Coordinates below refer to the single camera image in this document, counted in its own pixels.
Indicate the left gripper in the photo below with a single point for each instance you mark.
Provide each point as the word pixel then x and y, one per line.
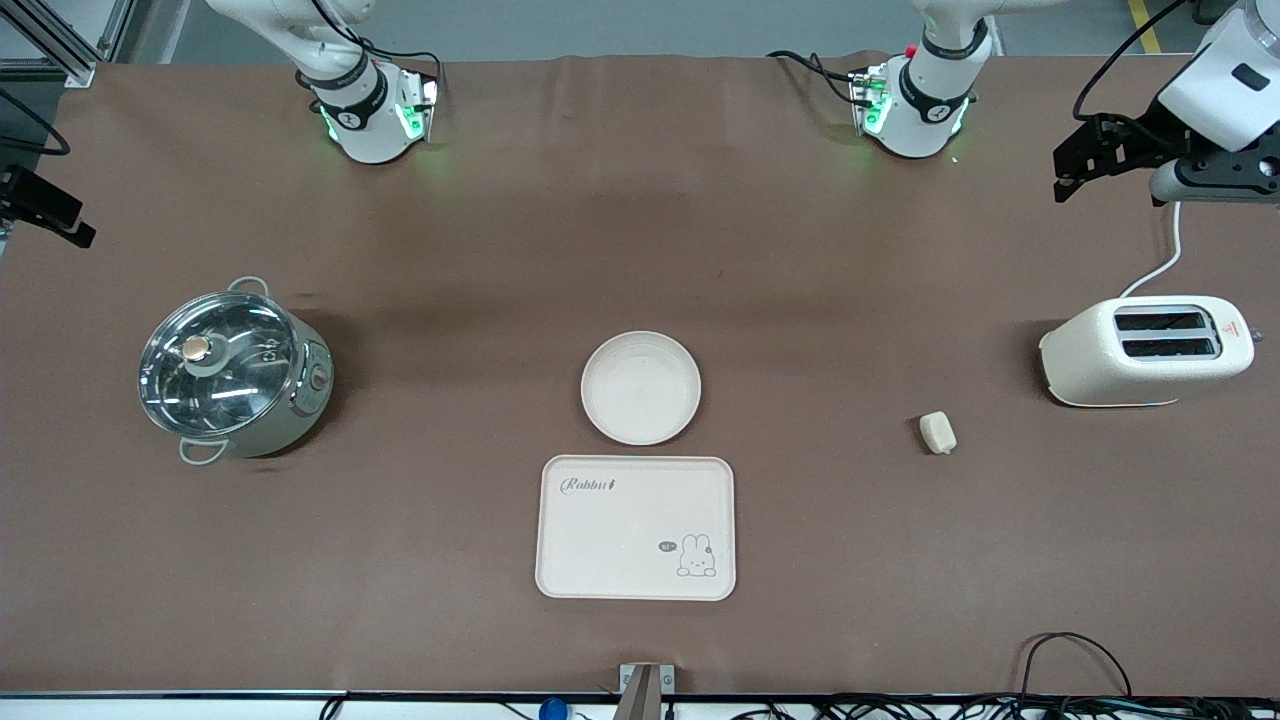
pixel 1150 137

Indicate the pale steamed bun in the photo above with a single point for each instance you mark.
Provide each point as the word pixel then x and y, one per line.
pixel 938 433

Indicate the cream round plate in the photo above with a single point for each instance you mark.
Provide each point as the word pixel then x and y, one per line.
pixel 641 388

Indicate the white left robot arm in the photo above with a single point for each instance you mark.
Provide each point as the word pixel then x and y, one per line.
pixel 930 95

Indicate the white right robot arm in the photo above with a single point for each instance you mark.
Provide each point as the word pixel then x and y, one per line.
pixel 365 110

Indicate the cream rabbit print tray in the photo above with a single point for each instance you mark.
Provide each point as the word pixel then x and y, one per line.
pixel 630 530

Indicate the glass pot lid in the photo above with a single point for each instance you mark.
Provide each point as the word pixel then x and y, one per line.
pixel 215 365

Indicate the cream two-slot toaster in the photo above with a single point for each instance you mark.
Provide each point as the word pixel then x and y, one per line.
pixel 1120 365

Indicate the steel electric cooking pot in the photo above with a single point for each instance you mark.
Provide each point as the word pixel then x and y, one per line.
pixel 300 400

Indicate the brown table mat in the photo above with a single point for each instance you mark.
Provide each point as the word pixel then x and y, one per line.
pixel 800 300

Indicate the blue round knob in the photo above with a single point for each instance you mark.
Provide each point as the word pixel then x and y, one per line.
pixel 552 710

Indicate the aluminium frame profile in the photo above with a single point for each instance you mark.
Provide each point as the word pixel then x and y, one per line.
pixel 60 50

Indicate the metal table edge bracket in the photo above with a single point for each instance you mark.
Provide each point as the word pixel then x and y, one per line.
pixel 645 690

